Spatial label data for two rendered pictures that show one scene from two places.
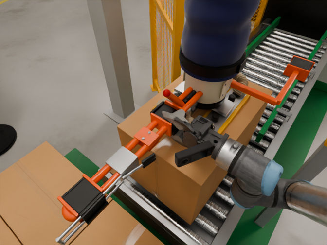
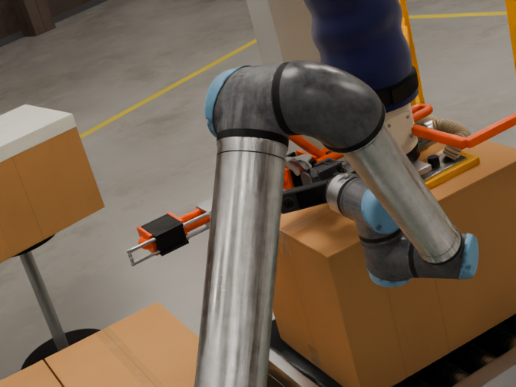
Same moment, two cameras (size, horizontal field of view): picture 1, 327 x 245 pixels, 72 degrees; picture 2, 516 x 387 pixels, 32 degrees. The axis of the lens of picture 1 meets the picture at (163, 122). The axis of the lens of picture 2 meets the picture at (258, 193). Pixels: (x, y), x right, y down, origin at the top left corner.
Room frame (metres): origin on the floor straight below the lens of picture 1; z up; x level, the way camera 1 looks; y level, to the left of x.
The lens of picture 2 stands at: (-1.26, -0.84, 1.92)
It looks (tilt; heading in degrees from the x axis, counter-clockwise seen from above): 23 degrees down; 28
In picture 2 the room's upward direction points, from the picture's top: 16 degrees counter-clockwise
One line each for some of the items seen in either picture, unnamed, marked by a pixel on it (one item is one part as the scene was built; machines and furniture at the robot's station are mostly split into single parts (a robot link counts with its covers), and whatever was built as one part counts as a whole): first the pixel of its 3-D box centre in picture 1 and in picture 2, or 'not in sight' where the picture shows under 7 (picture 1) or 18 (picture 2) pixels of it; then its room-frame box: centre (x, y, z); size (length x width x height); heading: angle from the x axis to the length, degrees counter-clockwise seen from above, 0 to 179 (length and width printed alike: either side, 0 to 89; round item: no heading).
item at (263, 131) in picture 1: (305, 75); not in sight; (1.42, -1.09, 0.60); 1.60 x 0.11 x 0.09; 142
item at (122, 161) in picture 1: (122, 163); (217, 210); (0.34, 0.12, 1.11); 0.07 x 0.07 x 0.04; 52
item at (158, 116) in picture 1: (168, 117); (295, 170); (0.51, -0.02, 1.12); 0.10 x 0.08 x 0.06; 52
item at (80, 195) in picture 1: (82, 197); (163, 233); (0.23, 0.20, 1.11); 0.08 x 0.07 x 0.05; 142
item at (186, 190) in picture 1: (195, 136); (398, 251); (0.68, -0.16, 0.79); 0.60 x 0.40 x 0.40; 141
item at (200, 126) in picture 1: (204, 138); (329, 183); (0.42, -0.13, 1.12); 0.12 x 0.09 x 0.08; 52
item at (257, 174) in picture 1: (255, 170); (372, 206); (0.31, -0.25, 1.11); 0.12 x 0.09 x 0.10; 52
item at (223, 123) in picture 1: (223, 110); (411, 177); (0.65, -0.24, 1.01); 0.34 x 0.10 x 0.05; 142
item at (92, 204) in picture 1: (113, 194); (194, 229); (0.24, 0.13, 1.11); 0.31 x 0.03 x 0.05; 142
